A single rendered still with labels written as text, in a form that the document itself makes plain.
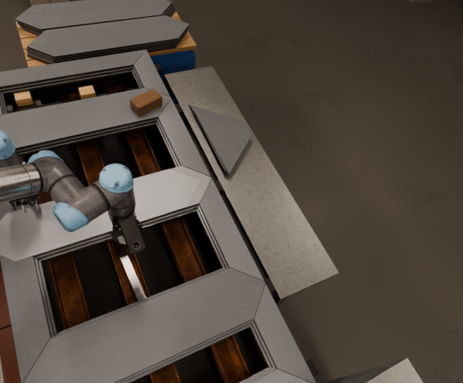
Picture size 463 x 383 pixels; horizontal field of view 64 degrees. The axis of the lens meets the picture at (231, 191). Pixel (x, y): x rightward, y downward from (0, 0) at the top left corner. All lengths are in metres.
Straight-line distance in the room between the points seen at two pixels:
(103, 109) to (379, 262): 1.82
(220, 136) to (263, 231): 0.47
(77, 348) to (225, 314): 0.43
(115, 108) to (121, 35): 0.48
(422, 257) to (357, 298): 0.57
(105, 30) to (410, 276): 2.21
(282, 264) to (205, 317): 0.38
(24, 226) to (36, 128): 0.42
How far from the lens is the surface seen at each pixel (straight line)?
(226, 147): 1.60
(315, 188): 2.61
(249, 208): 1.49
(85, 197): 0.92
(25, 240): 1.36
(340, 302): 2.31
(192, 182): 1.41
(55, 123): 1.62
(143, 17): 2.14
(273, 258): 1.42
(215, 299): 1.22
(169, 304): 1.21
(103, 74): 1.83
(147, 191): 1.38
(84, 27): 2.06
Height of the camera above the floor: 2.01
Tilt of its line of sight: 56 degrees down
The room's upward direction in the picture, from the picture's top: 16 degrees clockwise
